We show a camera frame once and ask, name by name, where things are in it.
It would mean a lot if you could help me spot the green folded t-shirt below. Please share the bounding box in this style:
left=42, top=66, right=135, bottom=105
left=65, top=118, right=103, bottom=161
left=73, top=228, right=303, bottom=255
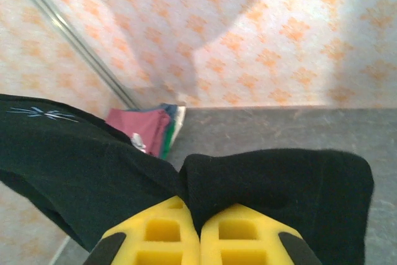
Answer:
left=161, top=124, right=175, bottom=159

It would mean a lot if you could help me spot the black t-shirt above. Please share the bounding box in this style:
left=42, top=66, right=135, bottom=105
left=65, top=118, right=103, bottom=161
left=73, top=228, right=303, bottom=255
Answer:
left=0, top=93, right=375, bottom=265

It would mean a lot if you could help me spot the white folded t-shirt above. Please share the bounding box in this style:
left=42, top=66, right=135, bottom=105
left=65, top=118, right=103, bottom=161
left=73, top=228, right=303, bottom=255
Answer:
left=172, top=106, right=187, bottom=146

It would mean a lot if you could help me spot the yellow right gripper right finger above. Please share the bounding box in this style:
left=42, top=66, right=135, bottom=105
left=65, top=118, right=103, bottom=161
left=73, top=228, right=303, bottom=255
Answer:
left=200, top=202, right=323, bottom=265

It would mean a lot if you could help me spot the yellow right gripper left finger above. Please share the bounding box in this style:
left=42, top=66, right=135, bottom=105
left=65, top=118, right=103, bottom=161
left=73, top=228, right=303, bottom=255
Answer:
left=83, top=195, right=202, bottom=265

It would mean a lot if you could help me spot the maroon folded t-shirt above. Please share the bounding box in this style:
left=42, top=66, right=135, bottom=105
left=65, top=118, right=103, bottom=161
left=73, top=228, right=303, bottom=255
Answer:
left=105, top=108, right=172, bottom=158

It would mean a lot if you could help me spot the blue folded t-shirt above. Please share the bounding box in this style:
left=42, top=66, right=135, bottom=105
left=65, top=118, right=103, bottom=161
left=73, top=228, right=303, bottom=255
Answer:
left=159, top=103, right=179, bottom=120

